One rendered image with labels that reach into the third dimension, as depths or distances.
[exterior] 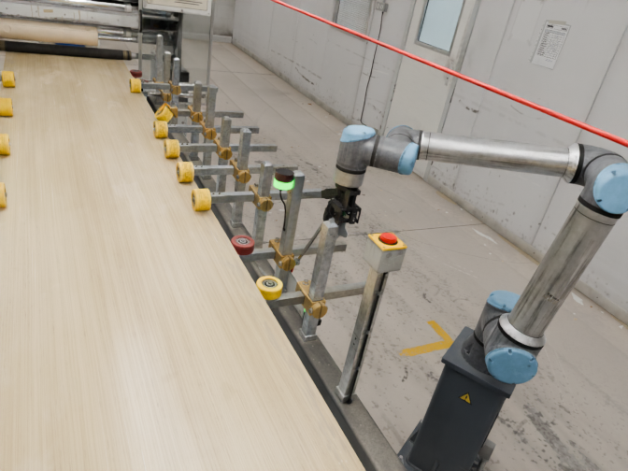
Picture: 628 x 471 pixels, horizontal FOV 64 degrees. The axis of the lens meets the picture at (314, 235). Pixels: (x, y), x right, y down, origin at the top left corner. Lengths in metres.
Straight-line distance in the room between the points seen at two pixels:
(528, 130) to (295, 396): 3.49
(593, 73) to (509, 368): 2.75
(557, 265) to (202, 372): 1.00
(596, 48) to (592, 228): 2.69
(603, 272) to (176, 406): 3.33
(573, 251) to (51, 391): 1.33
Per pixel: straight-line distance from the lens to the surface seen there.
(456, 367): 1.93
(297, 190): 1.63
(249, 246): 1.69
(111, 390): 1.21
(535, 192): 4.30
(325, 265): 1.50
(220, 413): 1.16
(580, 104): 4.11
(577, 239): 1.54
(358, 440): 1.43
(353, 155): 1.43
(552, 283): 1.59
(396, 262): 1.22
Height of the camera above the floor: 1.78
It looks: 29 degrees down
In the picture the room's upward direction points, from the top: 11 degrees clockwise
